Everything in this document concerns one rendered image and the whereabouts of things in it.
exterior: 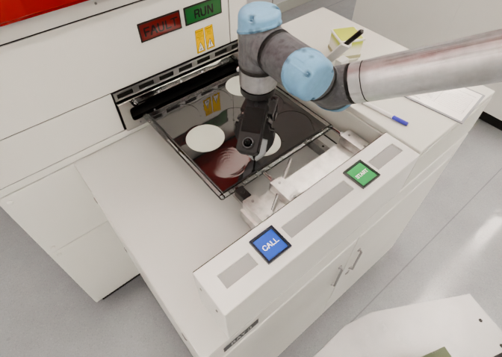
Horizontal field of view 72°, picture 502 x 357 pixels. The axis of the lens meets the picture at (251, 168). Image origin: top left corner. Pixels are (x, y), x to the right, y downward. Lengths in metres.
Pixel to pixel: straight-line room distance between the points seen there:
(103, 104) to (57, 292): 1.08
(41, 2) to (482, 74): 0.75
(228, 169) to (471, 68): 0.52
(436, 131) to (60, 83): 0.88
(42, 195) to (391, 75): 0.91
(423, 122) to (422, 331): 0.47
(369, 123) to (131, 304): 1.26
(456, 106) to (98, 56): 0.88
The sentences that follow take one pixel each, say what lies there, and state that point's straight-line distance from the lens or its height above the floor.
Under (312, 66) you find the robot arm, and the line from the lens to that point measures 0.54.
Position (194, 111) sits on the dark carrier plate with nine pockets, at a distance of 0.99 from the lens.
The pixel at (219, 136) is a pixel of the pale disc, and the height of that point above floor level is 0.90.
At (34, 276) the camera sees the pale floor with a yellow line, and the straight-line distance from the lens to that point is 1.94.
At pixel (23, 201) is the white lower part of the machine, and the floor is 0.78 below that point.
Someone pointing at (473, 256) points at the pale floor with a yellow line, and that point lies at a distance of 2.01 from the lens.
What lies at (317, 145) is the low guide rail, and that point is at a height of 0.85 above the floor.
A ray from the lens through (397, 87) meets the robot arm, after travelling 0.63.
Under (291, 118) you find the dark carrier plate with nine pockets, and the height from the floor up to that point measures 0.90.
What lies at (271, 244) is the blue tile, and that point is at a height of 0.96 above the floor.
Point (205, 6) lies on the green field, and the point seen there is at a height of 1.11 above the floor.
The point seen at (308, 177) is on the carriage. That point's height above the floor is 0.88.
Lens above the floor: 1.54
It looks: 50 degrees down
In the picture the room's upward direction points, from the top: straight up
